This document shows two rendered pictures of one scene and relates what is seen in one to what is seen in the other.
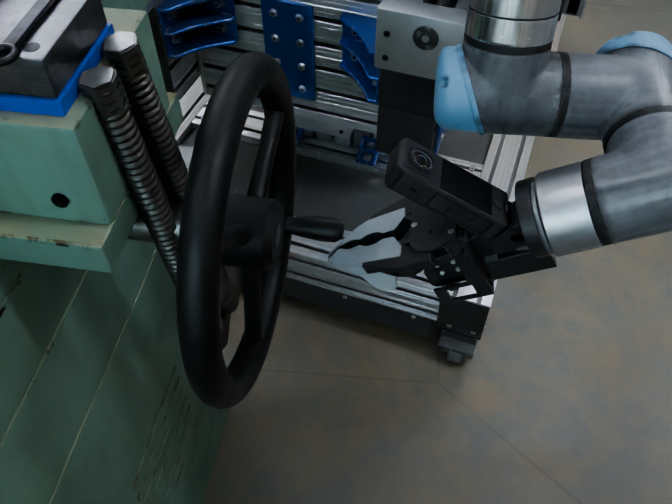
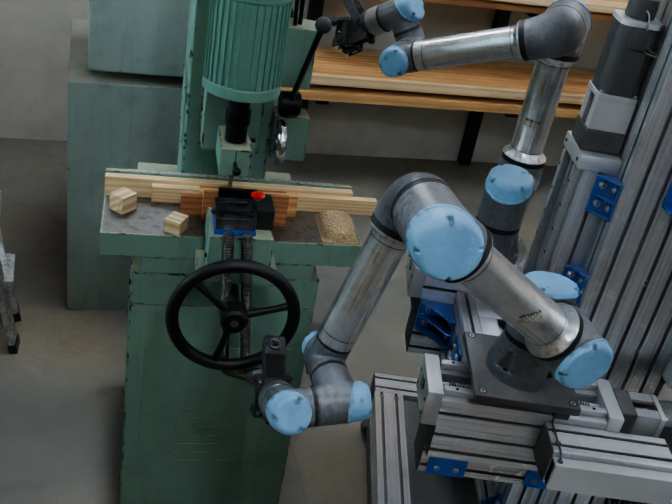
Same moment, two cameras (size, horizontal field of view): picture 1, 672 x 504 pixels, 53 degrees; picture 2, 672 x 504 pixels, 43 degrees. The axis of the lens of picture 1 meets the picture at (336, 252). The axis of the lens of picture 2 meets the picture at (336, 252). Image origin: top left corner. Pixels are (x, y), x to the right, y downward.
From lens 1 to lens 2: 1.51 m
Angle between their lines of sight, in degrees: 52
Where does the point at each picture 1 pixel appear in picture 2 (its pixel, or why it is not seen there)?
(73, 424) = not seen: hidden behind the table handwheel
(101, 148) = (217, 250)
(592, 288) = not seen: outside the picture
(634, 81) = (329, 383)
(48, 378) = (182, 313)
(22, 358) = not seen: hidden behind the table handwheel
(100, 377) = (202, 346)
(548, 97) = (314, 364)
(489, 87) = (310, 345)
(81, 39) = (237, 225)
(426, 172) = (269, 346)
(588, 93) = (319, 373)
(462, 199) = (266, 363)
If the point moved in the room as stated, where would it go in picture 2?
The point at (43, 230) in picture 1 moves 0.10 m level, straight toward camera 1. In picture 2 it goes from (200, 260) to (166, 275)
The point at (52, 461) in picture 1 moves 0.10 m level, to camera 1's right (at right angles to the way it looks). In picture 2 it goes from (159, 337) to (166, 363)
